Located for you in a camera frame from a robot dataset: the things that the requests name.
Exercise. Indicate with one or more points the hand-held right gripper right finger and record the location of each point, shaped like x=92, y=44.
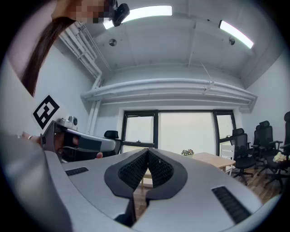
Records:
x=199, y=199

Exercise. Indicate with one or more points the round ceiling fixture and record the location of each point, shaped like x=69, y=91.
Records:
x=112, y=42
x=232, y=41

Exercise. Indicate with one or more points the grey fisheye camera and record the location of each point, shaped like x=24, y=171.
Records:
x=72, y=122

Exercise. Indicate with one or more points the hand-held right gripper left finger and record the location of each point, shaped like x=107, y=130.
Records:
x=90, y=181

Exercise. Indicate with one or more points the long ceiling light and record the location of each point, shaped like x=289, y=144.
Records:
x=145, y=12
x=236, y=34

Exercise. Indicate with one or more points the white wall duct bundle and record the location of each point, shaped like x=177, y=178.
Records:
x=170, y=89

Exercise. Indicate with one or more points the cream crumpled cloth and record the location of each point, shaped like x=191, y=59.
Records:
x=279, y=157

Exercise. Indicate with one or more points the person's left forearm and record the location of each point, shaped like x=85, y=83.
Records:
x=34, y=139

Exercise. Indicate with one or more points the white wooden chair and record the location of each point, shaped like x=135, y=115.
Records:
x=226, y=154

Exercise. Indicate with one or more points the black mesh office chair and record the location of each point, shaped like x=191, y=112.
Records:
x=264, y=138
x=281, y=167
x=111, y=134
x=242, y=158

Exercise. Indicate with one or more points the potted purple flowers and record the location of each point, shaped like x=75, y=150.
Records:
x=187, y=152

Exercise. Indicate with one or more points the white ceiling pipes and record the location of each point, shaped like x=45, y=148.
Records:
x=83, y=47

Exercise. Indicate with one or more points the black head camera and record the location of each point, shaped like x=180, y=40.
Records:
x=120, y=13

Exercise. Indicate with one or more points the person's face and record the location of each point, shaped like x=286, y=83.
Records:
x=86, y=11

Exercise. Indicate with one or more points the person's left hand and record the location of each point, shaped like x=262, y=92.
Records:
x=99, y=155

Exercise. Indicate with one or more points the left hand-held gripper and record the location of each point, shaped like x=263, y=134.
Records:
x=48, y=136

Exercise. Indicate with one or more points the person's light top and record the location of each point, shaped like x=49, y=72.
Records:
x=13, y=95

